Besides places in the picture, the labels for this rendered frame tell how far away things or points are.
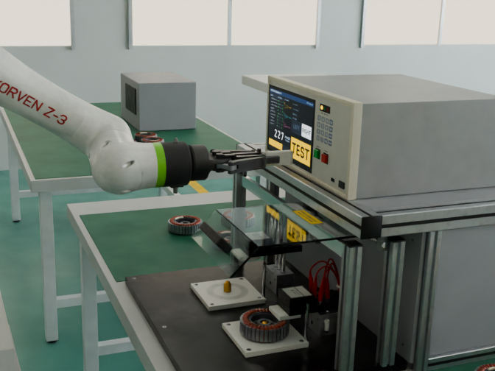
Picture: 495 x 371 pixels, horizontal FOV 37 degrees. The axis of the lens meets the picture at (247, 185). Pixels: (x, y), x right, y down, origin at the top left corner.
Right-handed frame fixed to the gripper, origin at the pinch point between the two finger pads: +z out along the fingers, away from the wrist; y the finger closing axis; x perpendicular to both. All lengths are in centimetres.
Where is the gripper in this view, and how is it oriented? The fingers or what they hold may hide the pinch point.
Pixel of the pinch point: (277, 157)
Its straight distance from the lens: 159.9
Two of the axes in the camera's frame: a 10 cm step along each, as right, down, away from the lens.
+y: 3.7, 2.7, -8.9
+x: 0.4, -9.6, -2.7
